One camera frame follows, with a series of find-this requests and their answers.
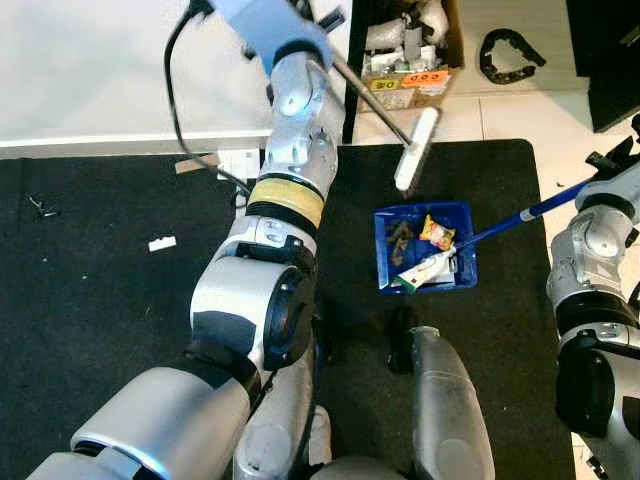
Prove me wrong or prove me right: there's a black floor mat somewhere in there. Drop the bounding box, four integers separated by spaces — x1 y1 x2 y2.
0 139 578 480

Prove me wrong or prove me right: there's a black cabinet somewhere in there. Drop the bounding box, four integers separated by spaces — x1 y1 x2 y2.
566 0 640 134

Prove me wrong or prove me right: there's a silver robot leg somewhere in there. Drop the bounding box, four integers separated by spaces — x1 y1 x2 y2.
235 335 333 480
388 305 497 480

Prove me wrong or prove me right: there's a brown cardboard strip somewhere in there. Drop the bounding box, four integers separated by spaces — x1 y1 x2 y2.
174 154 222 175

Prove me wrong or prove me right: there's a yellow orange snack packet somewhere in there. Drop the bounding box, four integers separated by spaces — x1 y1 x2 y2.
419 214 457 252

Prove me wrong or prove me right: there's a cardboard box with orange label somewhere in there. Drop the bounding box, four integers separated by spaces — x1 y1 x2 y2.
355 0 467 112

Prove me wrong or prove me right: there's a white tube with green end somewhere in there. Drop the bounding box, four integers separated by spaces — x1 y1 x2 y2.
392 249 462 292

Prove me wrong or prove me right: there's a silver right robot leg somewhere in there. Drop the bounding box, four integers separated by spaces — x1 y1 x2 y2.
388 305 497 480

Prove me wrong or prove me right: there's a blue long-handled dustpan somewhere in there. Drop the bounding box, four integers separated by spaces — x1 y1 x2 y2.
375 180 593 294

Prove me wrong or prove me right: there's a white-headed broom with metal handle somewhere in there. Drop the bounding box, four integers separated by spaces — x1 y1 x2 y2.
328 52 442 194

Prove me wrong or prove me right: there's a pale left wrist camera mount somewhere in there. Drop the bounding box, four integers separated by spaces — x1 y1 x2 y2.
212 0 333 69

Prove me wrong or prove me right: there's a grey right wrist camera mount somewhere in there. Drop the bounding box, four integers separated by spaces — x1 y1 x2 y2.
600 165 640 208

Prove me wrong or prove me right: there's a dark crumpled wrapper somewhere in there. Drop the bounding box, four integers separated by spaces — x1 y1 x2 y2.
387 221 417 267

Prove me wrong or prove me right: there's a white paper piece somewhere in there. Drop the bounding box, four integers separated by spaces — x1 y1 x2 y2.
217 149 262 182

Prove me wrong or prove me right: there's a black cable drag chain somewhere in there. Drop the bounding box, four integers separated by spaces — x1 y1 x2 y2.
479 29 548 87

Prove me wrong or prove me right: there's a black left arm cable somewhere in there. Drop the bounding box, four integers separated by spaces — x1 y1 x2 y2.
163 0 252 197

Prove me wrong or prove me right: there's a silver left robot leg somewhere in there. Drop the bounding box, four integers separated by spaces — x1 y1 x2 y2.
235 335 333 480

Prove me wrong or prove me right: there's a black vertical frame bar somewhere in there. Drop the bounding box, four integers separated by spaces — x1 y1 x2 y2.
342 0 367 147

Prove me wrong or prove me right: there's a small black clip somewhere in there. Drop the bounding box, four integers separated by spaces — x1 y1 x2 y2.
27 194 58 220

